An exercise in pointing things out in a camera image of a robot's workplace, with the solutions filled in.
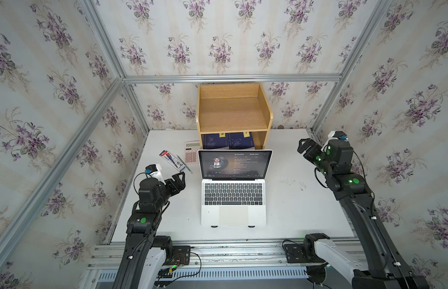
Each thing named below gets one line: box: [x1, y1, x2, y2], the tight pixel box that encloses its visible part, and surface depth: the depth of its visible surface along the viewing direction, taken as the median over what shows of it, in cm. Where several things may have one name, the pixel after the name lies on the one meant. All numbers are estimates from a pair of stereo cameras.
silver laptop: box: [198, 149, 273, 228], surface depth 83 cm
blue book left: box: [201, 133, 230, 150], surface depth 92 cm
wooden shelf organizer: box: [196, 82, 274, 150], surface depth 89 cm
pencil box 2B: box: [158, 149, 187, 172], surface depth 106 cm
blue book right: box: [228, 131, 255, 150], surface depth 93 cm
